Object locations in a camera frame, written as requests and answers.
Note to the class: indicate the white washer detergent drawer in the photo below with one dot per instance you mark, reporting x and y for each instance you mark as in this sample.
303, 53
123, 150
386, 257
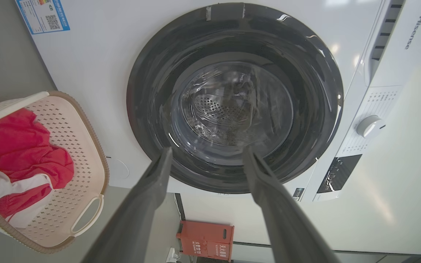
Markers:
415, 54

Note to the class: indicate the white washer control knob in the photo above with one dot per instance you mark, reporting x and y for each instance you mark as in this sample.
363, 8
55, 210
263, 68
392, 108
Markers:
369, 126

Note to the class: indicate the white front-load washing machine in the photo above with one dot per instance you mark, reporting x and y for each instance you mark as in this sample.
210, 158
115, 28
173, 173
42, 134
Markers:
97, 73

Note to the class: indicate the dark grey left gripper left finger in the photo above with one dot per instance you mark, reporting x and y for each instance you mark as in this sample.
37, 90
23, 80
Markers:
137, 219

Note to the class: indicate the round white filter cover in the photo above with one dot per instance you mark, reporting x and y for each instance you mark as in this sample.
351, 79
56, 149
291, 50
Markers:
117, 168

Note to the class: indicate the dark round washer door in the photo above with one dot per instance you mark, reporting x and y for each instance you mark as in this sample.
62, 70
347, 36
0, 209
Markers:
148, 91

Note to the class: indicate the black washer display panel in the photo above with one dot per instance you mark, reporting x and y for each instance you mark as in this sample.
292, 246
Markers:
338, 173

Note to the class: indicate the white garment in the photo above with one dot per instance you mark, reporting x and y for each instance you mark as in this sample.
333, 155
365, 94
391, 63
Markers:
24, 184

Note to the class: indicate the blue energy label sticker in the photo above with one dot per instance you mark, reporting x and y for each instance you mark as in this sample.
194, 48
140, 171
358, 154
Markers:
42, 16

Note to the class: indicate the cream perforated laundry basket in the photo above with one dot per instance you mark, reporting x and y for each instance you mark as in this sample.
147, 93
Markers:
75, 146

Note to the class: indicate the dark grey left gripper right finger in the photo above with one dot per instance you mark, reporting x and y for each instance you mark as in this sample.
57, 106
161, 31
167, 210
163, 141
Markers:
287, 226

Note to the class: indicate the white wall socket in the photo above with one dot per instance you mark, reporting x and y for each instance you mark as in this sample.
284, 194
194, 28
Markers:
171, 255

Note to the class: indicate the red garment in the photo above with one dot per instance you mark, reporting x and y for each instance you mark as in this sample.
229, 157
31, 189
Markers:
16, 146

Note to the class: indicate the small dark washer sticker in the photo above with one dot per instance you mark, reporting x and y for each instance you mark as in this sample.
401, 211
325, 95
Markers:
298, 193

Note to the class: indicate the red plastic box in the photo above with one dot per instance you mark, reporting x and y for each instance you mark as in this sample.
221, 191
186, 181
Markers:
203, 237

